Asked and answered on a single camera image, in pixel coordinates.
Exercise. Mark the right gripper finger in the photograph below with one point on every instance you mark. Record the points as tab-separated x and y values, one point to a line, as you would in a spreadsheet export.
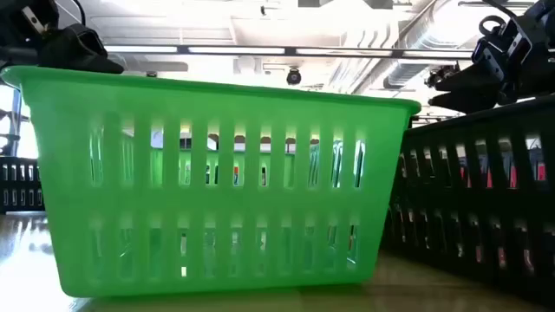
468	102
472	79

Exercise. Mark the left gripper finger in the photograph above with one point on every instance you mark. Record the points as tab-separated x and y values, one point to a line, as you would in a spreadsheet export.
86	65
76	41

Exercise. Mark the green slotted plastic basket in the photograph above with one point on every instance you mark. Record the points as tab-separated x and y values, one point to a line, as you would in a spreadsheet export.
217	199

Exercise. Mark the black ceiling spotlight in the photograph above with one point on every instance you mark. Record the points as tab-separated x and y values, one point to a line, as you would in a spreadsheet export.
151	74
293	77

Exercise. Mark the white ceiling pipes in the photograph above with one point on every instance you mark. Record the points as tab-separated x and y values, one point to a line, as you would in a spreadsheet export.
364	47

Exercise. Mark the black bar with light strips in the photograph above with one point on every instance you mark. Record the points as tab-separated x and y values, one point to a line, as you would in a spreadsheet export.
290	51

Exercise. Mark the black ceiling camera mount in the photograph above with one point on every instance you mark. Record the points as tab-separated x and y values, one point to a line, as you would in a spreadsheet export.
440	73

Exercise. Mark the silver ventilation duct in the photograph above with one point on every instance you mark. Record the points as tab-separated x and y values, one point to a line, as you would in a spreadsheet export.
403	71

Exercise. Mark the large window with black frame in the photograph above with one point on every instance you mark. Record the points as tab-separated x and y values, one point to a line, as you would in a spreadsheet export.
6	99

